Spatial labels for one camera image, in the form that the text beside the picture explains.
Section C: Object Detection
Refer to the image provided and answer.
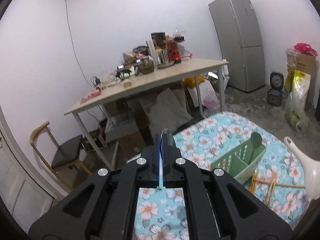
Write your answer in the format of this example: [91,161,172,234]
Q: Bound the white ceramic soup spoon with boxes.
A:
[284,137,320,200]

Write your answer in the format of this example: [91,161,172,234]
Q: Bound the metal spoon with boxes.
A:
[160,128,174,189]

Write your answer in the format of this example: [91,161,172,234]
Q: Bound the grey sack under desk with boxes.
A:
[138,88,192,135]

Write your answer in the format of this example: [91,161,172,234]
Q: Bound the wooden desk white legs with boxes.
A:
[64,58,229,171]

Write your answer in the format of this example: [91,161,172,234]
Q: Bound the green perforated utensil holder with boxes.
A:
[210,138,266,185]

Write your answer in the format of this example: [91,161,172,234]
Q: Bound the clutter pile on desk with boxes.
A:
[80,27,192,103]

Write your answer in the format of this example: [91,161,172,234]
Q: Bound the wooden chair black seat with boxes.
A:
[29,121,93,192]

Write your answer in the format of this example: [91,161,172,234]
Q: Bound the black rice cooker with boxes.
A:
[267,72,284,106]

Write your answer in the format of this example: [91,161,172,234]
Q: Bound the floral turquoise tablecloth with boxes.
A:
[126,111,313,240]

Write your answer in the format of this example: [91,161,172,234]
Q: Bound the grey refrigerator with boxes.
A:
[208,0,265,92]

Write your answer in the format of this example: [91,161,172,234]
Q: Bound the yellow green bag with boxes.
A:
[285,69,311,139]

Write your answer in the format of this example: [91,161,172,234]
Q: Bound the white panel door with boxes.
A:
[0,137,53,232]

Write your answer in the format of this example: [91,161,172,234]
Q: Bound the cardboard box with bags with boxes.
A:
[286,43,318,76]

